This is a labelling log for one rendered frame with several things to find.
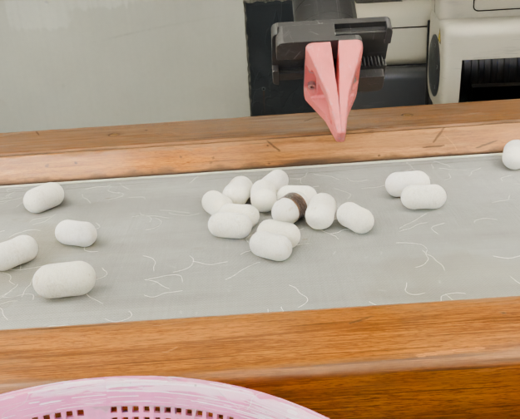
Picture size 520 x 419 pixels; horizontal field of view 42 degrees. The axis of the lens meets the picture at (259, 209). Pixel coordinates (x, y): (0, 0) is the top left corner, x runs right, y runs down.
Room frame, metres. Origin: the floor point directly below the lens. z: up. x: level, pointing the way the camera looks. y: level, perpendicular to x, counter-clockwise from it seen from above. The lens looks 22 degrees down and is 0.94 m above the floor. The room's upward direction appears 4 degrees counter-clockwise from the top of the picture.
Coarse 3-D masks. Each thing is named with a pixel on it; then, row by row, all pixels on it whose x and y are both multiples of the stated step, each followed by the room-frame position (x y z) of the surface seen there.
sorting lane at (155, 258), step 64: (0, 192) 0.58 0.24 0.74; (64, 192) 0.57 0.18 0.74; (128, 192) 0.56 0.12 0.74; (192, 192) 0.55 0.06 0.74; (320, 192) 0.53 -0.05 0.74; (384, 192) 0.52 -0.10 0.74; (448, 192) 0.51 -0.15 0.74; (512, 192) 0.50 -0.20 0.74; (64, 256) 0.43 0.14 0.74; (128, 256) 0.43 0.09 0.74; (192, 256) 0.42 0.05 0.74; (256, 256) 0.41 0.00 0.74; (320, 256) 0.41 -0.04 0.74; (384, 256) 0.40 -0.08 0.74; (448, 256) 0.39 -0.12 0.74; (512, 256) 0.39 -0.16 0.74; (0, 320) 0.35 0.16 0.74; (64, 320) 0.34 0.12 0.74; (128, 320) 0.34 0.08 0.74
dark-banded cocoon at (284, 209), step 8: (296, 192) 0.48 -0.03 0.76; (280, 200) 0.46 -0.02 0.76; (288, 200) 0.46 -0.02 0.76; (272, 208) 0.46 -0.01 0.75; (280, 208) 0.46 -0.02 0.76; (288, 208) 0.46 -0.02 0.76; (296, 208) 0.46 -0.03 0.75; (272, 216) 0.46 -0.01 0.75; (280, 216) 0.45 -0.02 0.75; (288, 216) 0.45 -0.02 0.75; (296, 216) 0.46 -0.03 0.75
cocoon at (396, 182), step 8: (392, 176) 0.50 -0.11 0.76; (400, 176) 0.50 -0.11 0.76; (408, 176) 0.50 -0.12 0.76; (416, 176) 0.50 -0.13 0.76; (424, 176) 0.50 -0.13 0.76; (392, 184) 0.50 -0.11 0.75; (400, 184) 0.50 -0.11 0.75; (408, 184) 0.50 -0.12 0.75; (416, 184) 0.50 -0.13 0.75; (424, 184) 0.50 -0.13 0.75; (392, 192) 0.50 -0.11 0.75; (400, 192) 0.50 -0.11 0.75
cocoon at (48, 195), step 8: (48, 184) 0.54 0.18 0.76; (56, 184) 0.54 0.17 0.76; (32, 192) 0.52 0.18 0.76; (40, 192) 0.52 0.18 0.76; (48, 192) 0.53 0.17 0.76; (56, 192) 0.53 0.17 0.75; (24, 200) 0.52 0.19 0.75; (32, 200) 0.52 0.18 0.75; (40, 200) 0.52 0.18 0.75; (48, 200) 0.52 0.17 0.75; (56, 200) 0.53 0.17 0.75; (32, 208) 0.52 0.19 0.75; (40, 208) 0.52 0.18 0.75; (48, 208) 0.53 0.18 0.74
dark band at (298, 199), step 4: (292, 192) 0.48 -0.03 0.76; (284, 196) 0.47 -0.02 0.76; (288, 196) 0.47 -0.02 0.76; (292, 196) 0.47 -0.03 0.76; (296, 196) 0.47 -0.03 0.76; (300, 196) 0.47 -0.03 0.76; (292, 200) 0.46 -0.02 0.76; (296, 200) 0.46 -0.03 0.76; (300, 200) 0.47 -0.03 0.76; (304, 200) 0.47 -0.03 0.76; (296, 204) 0.46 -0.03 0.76; (300, 204) 0.46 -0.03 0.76; (304, 204) 0.47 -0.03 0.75; (300, 208) 0.46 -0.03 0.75; (304, 208) 0.47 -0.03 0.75; (300, 212) 0.46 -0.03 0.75; (304, 212) 0.47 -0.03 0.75; (300, 216) 0.46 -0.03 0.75
